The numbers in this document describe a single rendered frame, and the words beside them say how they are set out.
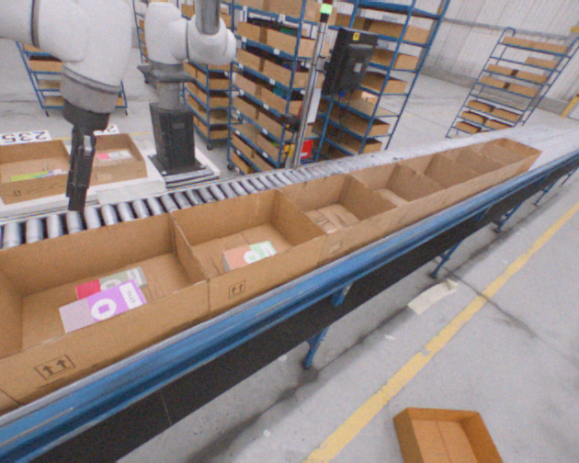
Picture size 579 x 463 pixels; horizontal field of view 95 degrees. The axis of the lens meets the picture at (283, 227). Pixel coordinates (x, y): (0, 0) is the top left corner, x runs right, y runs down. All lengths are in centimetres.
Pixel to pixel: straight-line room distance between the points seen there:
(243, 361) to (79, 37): 93
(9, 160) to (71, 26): 137
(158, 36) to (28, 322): 118
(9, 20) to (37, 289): 61
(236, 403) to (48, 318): 102
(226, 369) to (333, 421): 83
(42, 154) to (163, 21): 95
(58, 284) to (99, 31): 64
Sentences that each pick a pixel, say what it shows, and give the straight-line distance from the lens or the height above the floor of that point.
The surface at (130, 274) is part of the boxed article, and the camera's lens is 91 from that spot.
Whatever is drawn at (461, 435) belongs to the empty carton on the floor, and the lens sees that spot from 200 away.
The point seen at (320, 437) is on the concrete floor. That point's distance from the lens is 166.
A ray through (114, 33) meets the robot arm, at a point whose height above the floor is 149.
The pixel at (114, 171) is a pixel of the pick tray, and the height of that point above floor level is 81.
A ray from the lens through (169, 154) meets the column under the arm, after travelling 165.
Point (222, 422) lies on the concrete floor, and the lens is 161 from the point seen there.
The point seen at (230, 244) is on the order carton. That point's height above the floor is 88.
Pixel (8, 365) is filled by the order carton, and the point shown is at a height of 103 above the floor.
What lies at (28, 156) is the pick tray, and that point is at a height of 78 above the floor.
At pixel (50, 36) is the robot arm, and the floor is 147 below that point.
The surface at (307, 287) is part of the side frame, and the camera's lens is 86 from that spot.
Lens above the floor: 156
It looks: 39 degrees down
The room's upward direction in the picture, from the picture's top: 12 degrees clockwise
